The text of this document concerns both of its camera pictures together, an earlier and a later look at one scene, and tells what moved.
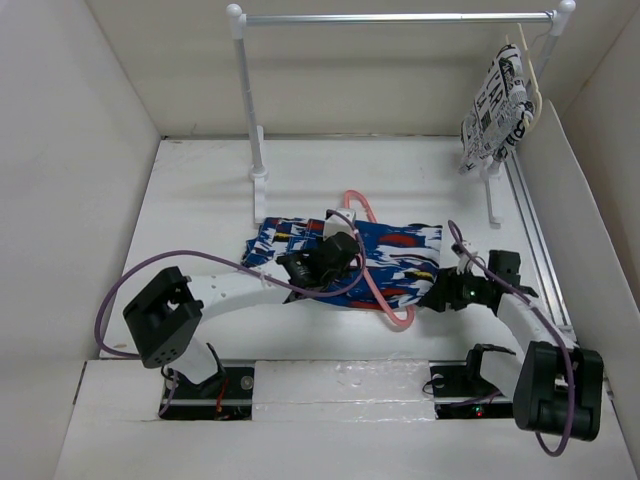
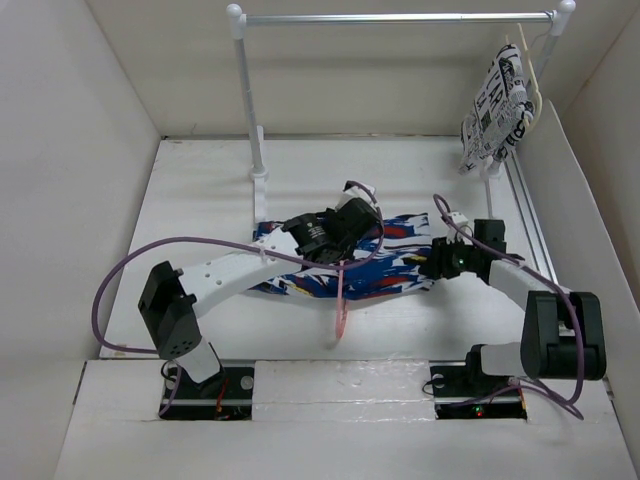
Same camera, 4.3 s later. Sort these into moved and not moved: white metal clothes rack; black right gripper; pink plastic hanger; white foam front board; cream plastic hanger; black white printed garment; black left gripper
Moved: pink plastic hanger; black right gripper; black left gripper
Not moved: white metal clothes rack; cream plastic hanger; black white printed garment; white foam front board
